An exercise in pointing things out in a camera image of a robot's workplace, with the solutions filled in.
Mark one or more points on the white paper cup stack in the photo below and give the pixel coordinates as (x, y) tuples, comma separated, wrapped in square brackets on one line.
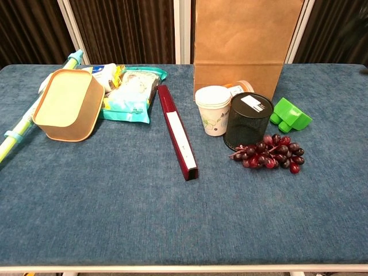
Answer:
[(212, 115)]

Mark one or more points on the black mesh pen holder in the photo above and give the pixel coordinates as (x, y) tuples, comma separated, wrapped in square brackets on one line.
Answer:
[(247, 123)]

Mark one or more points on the clear jar of rubber bands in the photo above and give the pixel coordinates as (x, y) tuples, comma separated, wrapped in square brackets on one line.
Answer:
[(244, 86)]

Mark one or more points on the red grape bunch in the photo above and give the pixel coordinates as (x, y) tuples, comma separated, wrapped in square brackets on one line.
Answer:
[(270, 156)]

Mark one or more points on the green toy block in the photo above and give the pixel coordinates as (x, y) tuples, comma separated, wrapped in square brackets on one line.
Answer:
[(290, 114)]

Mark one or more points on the dark red long box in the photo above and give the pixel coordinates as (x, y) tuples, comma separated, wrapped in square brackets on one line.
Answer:
[(175, 126)]

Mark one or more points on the teal snack packet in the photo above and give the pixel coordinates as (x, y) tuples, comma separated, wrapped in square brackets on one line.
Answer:
[(129, 100)]

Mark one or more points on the blue fabric table cover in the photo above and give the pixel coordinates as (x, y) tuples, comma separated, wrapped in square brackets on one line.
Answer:
[(115, 215)]

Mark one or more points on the white blue carton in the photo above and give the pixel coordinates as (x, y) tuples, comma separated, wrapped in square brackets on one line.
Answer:
[(100, 72)]

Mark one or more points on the brown paper bag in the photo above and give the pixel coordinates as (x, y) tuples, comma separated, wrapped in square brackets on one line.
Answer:
[(238, 43)]

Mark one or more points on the tan plastic container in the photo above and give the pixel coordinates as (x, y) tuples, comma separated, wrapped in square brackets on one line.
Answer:
[(66, 103)]

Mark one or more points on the white paper packet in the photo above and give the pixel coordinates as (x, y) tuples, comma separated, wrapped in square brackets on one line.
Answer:
[(43, 87)]

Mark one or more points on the green teal pump tube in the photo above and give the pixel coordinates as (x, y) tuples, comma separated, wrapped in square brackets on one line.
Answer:
[(14, 132)]

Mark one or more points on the white metal table frame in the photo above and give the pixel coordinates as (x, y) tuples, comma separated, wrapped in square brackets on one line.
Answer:
[(184, 269)]

